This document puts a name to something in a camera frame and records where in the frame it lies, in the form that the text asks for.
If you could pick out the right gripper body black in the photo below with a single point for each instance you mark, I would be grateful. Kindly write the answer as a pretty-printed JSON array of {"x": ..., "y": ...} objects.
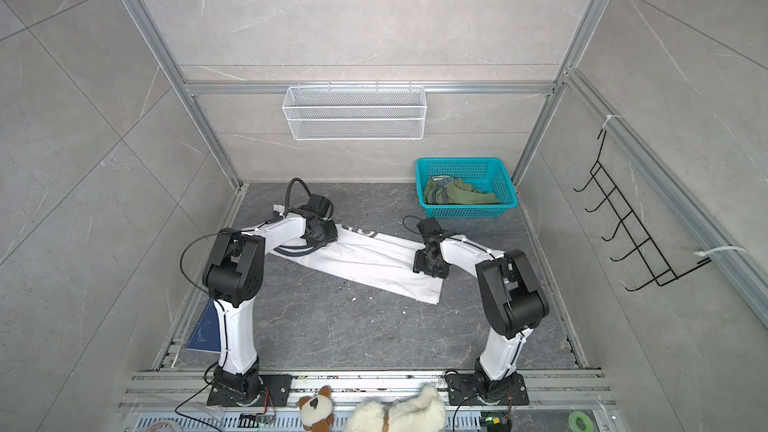
[{"x": 424, "y": 262}]

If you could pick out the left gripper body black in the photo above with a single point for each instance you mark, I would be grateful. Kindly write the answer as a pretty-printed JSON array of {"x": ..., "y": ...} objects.
[{"x": 328, "y": 233}]

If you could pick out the white navy-trimmed tank top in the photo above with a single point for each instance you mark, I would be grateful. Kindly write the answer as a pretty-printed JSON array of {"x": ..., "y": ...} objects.
[{"x": 373, "y": 259}]

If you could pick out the teal plastic basket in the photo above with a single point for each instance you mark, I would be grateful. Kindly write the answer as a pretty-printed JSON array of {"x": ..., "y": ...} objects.
[{"x": 486, "y": 173}]

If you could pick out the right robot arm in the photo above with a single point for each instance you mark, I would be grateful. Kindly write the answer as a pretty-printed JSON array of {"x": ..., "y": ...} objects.
[{"x": 513, "y": 303}]

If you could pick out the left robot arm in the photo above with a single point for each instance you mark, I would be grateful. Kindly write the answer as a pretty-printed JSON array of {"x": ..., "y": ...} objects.
[{"x": 234, "y": 274}]

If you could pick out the green tank top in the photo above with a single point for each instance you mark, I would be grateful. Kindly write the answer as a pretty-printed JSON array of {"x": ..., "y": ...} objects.
[{"x": 448, "y": 190}]

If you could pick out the white fluffy plush toy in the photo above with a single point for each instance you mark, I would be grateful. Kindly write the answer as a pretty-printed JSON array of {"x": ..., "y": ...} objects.
[{"x": 425, "y": 412}]

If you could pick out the blue book yellow label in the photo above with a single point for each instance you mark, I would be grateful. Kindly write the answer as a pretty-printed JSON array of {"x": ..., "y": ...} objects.
[{"x": 205, "y": 335}]

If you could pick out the small green black device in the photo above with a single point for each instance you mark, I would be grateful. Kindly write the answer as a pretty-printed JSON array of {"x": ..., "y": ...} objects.
[{"x": 495, "y": 422}]

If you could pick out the brown white plush toy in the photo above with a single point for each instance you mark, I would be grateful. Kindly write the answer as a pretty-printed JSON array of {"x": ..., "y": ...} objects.
[{"x": 316, "y": 411}]

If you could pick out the green tape roll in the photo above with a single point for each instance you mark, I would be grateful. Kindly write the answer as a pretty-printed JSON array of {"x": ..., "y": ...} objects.
[{"x": 579, "y": 421}]

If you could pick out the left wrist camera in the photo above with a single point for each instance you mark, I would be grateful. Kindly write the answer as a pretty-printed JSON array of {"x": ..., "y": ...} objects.
[{"x": 320, "y": 206}]

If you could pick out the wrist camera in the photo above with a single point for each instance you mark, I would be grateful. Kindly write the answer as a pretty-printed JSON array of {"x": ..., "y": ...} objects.
[
  {"x": 320, "y": 206},
  {"x": 430, "y": 231}
]

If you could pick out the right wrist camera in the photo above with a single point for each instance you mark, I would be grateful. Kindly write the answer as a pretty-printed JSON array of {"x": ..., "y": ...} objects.
[{"x": 430, "y": 231}]

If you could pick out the white wire mesh shelf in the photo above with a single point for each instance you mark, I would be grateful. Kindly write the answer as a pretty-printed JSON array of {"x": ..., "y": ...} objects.
[{"x": 347, "y": 113}]

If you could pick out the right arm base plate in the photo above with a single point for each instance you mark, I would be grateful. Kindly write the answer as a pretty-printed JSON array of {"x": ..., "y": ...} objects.
[{"x": 474, "y": 389}]

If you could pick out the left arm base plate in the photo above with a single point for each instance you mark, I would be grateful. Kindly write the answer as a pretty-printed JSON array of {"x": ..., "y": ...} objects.
[{"x": 273, "y": 390}]

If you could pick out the white slotted cable duct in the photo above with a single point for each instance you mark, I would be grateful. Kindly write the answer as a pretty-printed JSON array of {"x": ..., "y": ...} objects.
[{"x": 284, "y": 421}]

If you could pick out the black wire hook rack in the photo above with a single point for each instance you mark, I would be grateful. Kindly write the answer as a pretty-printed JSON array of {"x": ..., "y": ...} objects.
[{"x": 629, "y": 224}]

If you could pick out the aluminium frame rail front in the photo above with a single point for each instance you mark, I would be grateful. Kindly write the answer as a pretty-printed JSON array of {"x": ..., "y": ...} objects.
[{"x": 547, "y": 389}]

